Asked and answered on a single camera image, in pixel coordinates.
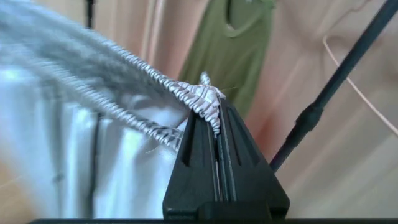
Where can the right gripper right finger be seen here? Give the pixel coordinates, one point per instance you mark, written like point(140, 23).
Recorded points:
point(258, 189)

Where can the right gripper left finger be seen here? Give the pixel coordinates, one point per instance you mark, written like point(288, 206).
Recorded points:
point(189, 189)

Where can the pale grey garment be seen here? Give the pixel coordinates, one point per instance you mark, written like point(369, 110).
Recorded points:
point(62, 140)

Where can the green long-sleeved shirt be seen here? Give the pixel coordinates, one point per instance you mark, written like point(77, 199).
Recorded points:
point(230, 53)

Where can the black clothes rack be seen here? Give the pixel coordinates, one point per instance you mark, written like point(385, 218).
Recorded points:
point(311, 115)

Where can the pink clothes hanger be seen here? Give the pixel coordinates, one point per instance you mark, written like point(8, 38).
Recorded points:
point(360, 93)

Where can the beige curtain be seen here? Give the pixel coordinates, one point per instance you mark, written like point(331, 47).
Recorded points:
point(326, 171)

